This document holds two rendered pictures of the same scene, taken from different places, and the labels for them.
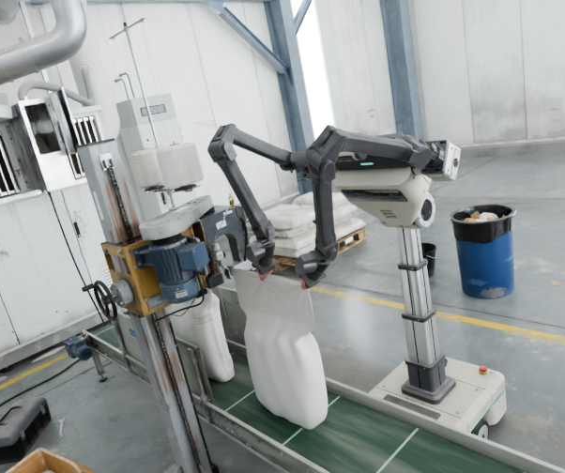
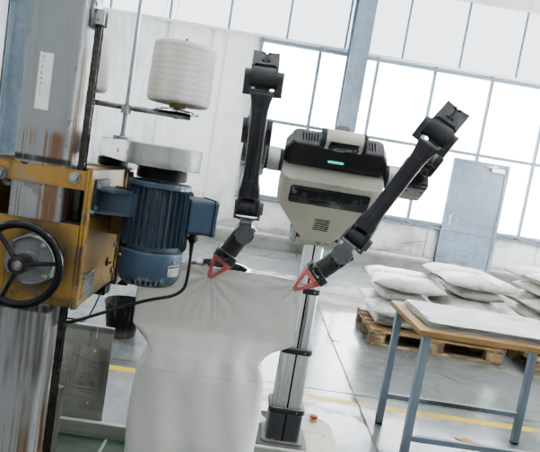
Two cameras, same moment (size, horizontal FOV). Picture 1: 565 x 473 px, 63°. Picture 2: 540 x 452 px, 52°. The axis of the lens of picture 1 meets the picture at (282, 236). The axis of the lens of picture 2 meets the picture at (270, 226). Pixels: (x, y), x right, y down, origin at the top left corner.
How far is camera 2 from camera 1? 1.56 m
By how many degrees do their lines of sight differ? 51
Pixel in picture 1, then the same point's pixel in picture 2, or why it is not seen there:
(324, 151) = (456, 125)
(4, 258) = not seen: outside the picture
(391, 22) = (17, 33)
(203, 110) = not seen: outside the picture
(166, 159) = (195, 57)
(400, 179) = (375, 187)
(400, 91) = (8, 117)
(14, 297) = not seen: outside the picture
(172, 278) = (169, 242)
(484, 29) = (122, 88)
